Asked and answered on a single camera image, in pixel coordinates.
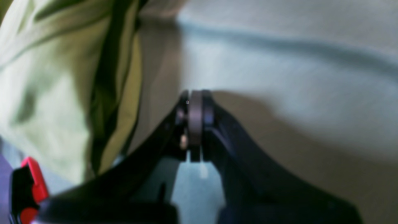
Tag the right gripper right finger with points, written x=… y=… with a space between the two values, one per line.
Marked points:
x=256 y=188

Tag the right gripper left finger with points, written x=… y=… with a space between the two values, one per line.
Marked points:
x=107 y=198

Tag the blue clamp at left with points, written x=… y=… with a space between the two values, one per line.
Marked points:
x=27 y=190

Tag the light yellow-green T-shirt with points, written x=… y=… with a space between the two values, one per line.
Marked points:
x=70 y=82

